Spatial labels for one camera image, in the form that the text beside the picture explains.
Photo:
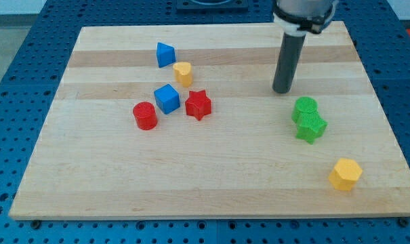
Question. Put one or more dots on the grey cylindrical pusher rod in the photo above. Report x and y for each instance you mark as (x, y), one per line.
(287, 62)

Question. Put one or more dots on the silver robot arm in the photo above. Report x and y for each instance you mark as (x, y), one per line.
(298, 18)

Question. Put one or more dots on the yellow hexagon block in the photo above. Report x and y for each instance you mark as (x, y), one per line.
(345, 174)

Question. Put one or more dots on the green cylinder block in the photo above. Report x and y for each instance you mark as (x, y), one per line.
(303, 105)

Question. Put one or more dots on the green star block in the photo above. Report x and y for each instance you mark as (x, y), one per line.
(310, 126)

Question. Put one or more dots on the red star block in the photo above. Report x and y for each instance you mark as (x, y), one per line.
(198, 104)

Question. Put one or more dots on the yellow heart block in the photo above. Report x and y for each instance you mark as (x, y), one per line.
(183, 73)

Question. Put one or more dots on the blue triangle block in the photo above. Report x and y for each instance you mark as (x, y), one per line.
(165, 55)

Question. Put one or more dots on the blue cube block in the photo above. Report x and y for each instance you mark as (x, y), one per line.
(167, 99)

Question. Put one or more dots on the wooden board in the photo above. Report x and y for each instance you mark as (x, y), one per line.
(92, 162)

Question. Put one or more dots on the red cylinder block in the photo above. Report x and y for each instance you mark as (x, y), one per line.
(145, 115)

